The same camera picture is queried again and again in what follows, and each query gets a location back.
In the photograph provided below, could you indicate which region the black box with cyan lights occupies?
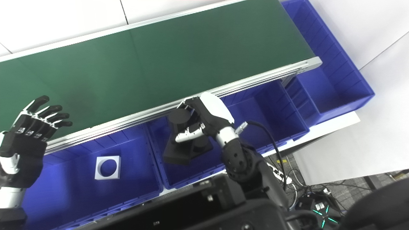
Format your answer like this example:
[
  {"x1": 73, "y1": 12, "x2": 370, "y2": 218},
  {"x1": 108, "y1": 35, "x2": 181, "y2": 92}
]
[{"x1": 296, "y1": 195, "x2": 342, "y2": 229}]

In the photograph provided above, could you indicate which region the long blue plastic bin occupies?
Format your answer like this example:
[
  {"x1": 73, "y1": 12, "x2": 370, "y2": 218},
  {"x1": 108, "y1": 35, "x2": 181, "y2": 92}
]
[{"x1": 281, "y1": 0, "x2": 375, "y2": 126}]

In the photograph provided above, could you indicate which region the white power strip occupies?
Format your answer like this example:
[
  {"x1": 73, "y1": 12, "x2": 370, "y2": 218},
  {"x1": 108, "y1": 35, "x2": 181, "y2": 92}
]
[{"x1": 267, "y1": 161, "x2": 293, "y2": 185}]

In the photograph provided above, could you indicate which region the green conveyor belt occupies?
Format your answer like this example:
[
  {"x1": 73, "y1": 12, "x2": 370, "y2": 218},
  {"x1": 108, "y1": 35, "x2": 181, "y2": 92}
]
[
  {"x1": 0, "y1": 0, "x2": 317, "y2": 141},
  {"x1": 0, "y1": 0, "x2": 322, "y2": 154}
]

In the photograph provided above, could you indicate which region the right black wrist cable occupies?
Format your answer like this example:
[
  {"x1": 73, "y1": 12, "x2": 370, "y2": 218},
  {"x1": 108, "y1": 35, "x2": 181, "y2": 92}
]
[{"x1": 236, "y1": 120, "x2": 288, "y2": 192}]

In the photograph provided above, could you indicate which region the white square part with hole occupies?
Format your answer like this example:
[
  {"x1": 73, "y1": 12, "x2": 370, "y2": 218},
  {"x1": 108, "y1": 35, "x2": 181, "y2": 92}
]
[{"x1": 95, "y1": 156, "x2": 121, "y2": 180}]

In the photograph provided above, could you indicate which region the black robot torso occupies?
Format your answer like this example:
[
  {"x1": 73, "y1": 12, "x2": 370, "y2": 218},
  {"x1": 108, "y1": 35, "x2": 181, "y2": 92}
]
[{"x1": 78, "y1": 174, "x2": 289, "y2": 230}]

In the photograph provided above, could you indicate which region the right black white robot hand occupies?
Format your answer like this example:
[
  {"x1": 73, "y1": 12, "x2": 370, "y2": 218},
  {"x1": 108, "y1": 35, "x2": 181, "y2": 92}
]
[{"x1": 175, "y1": 92, "x2": 235, "y2": 143}]

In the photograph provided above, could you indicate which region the black rounded cover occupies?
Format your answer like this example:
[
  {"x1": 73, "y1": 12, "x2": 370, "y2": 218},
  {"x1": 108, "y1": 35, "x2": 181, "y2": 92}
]
[{"x1": 339, "y1": 178, "x2": 409, "y2": 230}]

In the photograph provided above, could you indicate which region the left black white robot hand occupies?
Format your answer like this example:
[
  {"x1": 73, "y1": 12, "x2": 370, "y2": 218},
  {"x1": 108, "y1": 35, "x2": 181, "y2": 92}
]
[{"x1": 0, "y1": 95, "x2": 73, "y2": 189}]

